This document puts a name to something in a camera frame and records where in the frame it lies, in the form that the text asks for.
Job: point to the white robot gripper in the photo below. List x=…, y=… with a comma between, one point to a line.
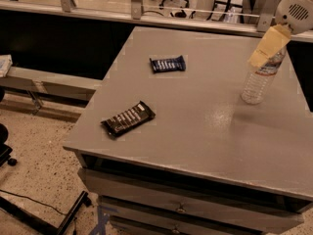
x=294, y=16

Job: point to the clear plastic water bottle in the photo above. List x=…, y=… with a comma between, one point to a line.
x=258, y=82

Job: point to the blue rxbar blueberry wrapper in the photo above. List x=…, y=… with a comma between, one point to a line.
x=169, y=64

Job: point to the grey drawer cabinet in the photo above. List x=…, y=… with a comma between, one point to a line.
x=208, y=163

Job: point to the black snack bar wrapper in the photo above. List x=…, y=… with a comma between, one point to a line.
x=128, y=120

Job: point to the grey side bench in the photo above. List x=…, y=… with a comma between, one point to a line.
x=38, y=84

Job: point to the black chair caster left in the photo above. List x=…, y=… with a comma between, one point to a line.
x=5, y=150

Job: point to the black stand base bar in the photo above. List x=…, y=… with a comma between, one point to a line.
x=40, y=225

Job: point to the metal railing frame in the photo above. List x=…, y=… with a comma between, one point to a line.
x=241, y=17

